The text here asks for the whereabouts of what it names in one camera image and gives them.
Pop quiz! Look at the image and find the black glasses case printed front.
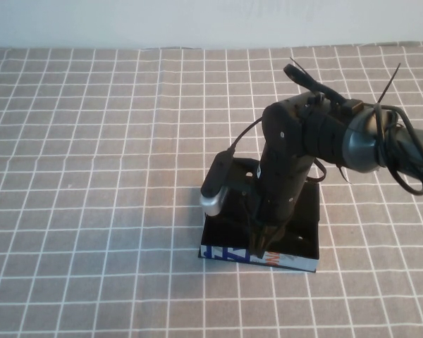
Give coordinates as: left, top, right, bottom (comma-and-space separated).
199, 158, 321, 274

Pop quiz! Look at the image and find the grey white checkered tablecloth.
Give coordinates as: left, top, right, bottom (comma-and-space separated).
0, 41, 423, 338

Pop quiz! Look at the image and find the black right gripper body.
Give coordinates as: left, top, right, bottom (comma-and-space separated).
255, 153, 314, 230

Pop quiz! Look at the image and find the thin black camera cable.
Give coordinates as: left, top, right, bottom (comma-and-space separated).
231, 117, 265, 156

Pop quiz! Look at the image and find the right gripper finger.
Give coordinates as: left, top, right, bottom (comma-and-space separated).
266, 224, 287, 253
248, 225, 267, 257

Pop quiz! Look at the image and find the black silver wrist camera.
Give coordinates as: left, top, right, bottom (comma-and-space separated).
199, 149, 235, 217

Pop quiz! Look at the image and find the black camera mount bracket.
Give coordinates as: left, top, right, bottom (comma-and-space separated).
225, 157, 262, 212

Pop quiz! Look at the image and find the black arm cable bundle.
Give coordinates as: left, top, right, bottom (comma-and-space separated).
372, 104, 423, 198

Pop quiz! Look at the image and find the black zip tie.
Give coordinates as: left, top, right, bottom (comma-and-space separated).
375, 63, 402, 106
336, 163, 353, 185

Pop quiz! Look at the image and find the black cable with plug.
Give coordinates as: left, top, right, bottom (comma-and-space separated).
283, 57, 364, 114

